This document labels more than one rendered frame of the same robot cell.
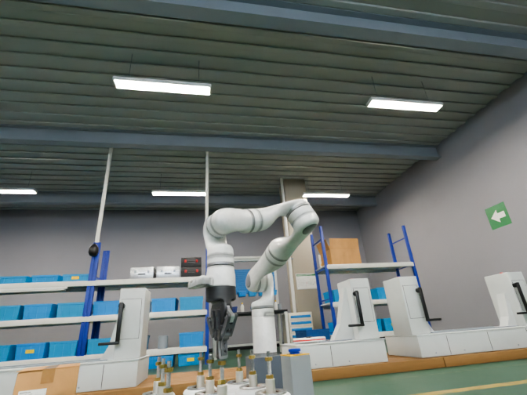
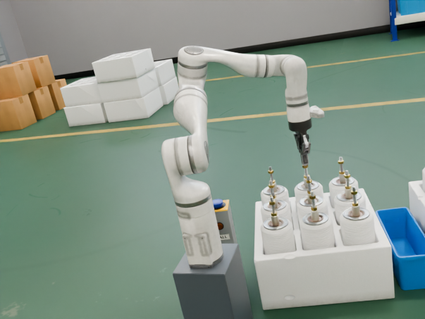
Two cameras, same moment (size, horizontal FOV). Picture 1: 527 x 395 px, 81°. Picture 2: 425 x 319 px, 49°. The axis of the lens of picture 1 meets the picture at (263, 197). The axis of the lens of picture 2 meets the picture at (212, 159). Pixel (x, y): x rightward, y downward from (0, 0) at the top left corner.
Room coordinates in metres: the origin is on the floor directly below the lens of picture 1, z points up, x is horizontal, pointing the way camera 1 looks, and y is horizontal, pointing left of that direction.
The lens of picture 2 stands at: (2.18, 0.67, 0.94)
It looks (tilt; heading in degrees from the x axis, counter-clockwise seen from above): 20 degrees down; 213
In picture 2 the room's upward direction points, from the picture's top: 11 degrees counter-clockwise
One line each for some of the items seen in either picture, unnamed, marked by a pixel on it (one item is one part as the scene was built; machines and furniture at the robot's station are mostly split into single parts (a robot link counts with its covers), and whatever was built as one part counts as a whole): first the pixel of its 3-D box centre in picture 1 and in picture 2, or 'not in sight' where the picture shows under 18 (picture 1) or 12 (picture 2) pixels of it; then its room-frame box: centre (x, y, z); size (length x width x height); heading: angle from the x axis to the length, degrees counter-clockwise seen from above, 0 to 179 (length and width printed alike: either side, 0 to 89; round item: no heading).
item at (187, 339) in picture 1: (191, 338); not in sight; (5.51, 1.34, 0.36); 0.50 x 0.38 x 0.21; 12
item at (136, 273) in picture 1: (143, 275); not in sight; (5.31, 2.13, 1.42); 0.42 x 0.37 x 0.20; 9
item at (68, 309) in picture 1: (75, 310); not in sight; (5.13, 3.11, 0.90); 0.50 x 0.38 x 0.21; 13
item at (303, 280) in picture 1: (307, 280); not in sight; (7.22, -0.84, 1.38); 0.49 x 0.01 x 0.35; 102
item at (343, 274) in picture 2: not in sight; (317, 244); (0.91, 0.17, 0.09); 0.39 x 0.39 x 0.18; 24
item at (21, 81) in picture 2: not in sight; (13, 80); (-0.86, -3.53, 0.45); 0.30 x 0.24 x 0.30; 104
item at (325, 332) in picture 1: (313, 342); not in sight; (5.58, -0.63, 0.19); 0.50 x 0.41 x 0.37; 17
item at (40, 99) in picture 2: not in sight; (33, 103); (-1.03, -3.56, 0.15); 0.30 x 0.24 x 0.30; 103
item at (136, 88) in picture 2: not in sight; (129, 85); (-1.00, -2.16, 0.27); 0.39 x 0.39 x 0.18; 13
